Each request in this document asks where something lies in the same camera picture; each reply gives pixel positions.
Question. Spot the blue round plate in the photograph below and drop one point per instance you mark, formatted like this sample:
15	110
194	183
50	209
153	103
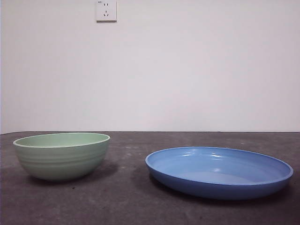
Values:
211	164

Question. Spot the green ribbed bowl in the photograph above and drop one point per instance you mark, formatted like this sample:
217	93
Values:
61	164

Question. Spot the white wall socket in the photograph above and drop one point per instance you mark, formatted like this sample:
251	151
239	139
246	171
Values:
106	11

